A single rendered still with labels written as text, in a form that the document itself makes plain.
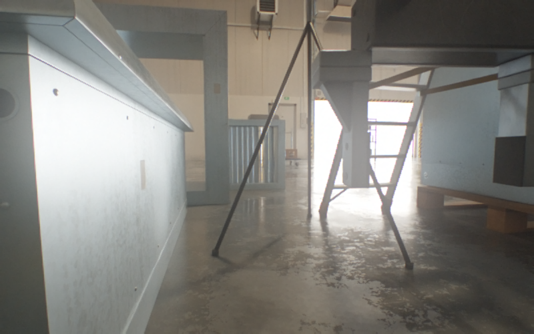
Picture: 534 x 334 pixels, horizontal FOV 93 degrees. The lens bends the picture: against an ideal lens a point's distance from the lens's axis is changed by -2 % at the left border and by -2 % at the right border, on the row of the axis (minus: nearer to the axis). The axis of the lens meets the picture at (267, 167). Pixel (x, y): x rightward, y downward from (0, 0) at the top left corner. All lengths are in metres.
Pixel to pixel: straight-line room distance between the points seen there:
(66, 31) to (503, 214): 1.91
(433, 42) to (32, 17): 0.33
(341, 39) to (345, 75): 11.47
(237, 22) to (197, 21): 8.64
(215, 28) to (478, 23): 2.21
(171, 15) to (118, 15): 0.39
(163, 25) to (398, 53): 2.26
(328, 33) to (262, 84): 3.27
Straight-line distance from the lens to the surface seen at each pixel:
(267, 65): 10.58
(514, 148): 0.29
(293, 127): 10.32
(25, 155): 0.37
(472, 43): 0.25
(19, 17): 0.35
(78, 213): 0.45
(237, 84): 10.28
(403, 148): 1.99
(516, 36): 0.27
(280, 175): 2.95
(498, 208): 1.93
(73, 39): 0.37
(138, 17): 2.49
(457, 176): 2.23
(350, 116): 0.21
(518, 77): 0.29
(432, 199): 2.34
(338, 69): 0.21
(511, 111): 0.29
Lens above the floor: 0.47
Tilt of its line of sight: 4 degrees down
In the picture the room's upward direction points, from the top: straight up
